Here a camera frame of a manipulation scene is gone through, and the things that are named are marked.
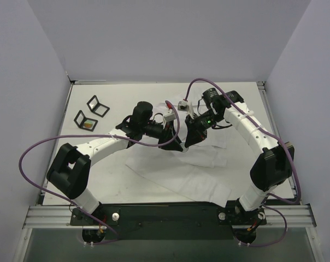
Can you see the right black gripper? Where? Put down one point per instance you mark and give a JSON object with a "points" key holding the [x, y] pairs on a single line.
{"points": [[194, 126]]}

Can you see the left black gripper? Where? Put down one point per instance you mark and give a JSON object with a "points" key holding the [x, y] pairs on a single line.
{"points": [[166, 134]]}

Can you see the white garment shirt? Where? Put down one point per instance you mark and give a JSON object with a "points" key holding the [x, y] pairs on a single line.
{"points": [[187, 176]]}

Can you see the colourful painted round brooch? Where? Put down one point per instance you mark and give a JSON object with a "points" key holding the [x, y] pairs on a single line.
{"points": [[88, 125]]}

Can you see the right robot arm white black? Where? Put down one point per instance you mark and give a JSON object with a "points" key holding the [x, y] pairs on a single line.
{"points": [[272, 166]]}

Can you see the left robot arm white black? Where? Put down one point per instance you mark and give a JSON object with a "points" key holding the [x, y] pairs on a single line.
{"points": [[69, 172]]}

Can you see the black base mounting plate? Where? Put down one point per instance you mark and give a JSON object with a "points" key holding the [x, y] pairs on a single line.
{"points": [[169, 221]]}

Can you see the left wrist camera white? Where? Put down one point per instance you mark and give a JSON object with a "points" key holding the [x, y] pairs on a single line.
{"points": [[169, 116]]}

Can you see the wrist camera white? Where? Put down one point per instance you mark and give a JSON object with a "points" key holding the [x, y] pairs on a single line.
{"points": [[169, 116], [186, 106]]}

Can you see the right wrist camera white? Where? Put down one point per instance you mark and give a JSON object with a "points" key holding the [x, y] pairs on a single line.
{"points": [[186, 106]]}

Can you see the black frame stand upper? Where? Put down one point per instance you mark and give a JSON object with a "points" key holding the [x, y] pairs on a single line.
{"points": [[96, 107]]}

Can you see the black frame stand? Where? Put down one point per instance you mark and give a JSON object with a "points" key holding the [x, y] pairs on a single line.
{"points": [[80, 119], [96, 107]]}

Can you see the black frame stand lower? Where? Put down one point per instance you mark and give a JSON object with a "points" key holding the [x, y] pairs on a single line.
{"points": [[80, 119]]}

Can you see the aluminium front rail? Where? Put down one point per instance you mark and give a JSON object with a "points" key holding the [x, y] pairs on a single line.
{"points": [[47, 217]]}

